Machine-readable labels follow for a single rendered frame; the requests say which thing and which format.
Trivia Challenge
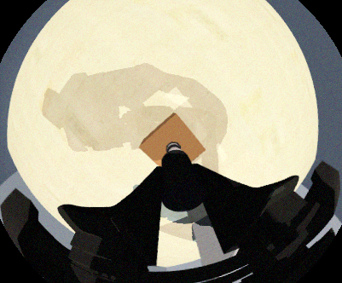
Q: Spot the tan wooden block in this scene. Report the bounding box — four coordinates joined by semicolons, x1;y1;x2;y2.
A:
140;113;206;166

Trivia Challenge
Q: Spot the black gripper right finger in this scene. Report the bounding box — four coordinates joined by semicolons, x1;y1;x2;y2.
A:
193;165;299;254

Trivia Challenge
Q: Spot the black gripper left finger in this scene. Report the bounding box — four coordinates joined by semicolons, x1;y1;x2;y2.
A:
57;166;163;266

